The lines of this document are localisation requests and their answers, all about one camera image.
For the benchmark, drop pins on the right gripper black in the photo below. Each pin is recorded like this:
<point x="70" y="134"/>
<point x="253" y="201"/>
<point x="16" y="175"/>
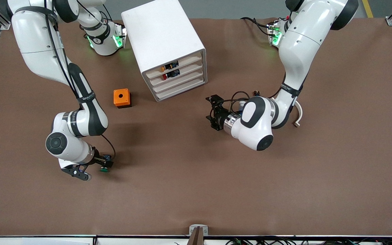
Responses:
<point x="97" y="160"/>

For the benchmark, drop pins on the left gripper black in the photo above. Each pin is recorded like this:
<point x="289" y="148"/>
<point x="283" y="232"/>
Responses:
<point x="218" y="118"/>

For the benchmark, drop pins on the green push button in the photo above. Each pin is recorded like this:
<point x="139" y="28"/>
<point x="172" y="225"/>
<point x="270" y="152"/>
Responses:
<point x="104" y="169"/>

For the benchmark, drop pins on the white plastic drawer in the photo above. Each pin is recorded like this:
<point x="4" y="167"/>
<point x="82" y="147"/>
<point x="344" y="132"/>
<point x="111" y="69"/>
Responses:
<point x="182" y="80"/>
<point x="191" y="69"/>
<point x="189" y="62"/>
<point x="182" y="88"/>

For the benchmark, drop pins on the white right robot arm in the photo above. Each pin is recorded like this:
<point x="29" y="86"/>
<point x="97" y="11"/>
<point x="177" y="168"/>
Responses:
<point x="39" y="41"/>

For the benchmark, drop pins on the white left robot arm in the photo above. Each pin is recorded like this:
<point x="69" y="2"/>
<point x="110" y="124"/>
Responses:
<point x="298" y="44"/>

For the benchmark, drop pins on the red push button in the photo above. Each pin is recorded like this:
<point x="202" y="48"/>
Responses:
<point x="170" y="74"/>

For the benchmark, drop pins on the yellow push button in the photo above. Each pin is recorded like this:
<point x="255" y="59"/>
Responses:
<point x="168" y="66"/>

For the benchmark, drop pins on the white drawer cabinet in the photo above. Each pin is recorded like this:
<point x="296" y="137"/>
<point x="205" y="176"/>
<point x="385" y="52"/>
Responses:
<point x="162" y="30"/>

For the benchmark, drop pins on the brown table cover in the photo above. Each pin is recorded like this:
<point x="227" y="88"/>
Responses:
<point x="196" y="187"/>

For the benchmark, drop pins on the white semicircular clamp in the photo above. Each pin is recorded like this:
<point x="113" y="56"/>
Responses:
<point x="299" y="115"/>

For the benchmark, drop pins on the orange button enclosure box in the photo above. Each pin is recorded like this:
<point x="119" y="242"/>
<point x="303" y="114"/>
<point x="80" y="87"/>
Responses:
<point x="121" y="97"/>

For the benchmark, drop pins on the white table edge rail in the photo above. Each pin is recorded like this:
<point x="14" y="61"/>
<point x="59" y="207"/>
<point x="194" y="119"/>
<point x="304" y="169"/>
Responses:
<point x="46" y="241"/>

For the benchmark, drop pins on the grey metal bracket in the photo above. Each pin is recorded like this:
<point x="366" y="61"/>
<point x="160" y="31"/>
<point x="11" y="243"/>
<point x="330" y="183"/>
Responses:
<point x="203" y="229"/>

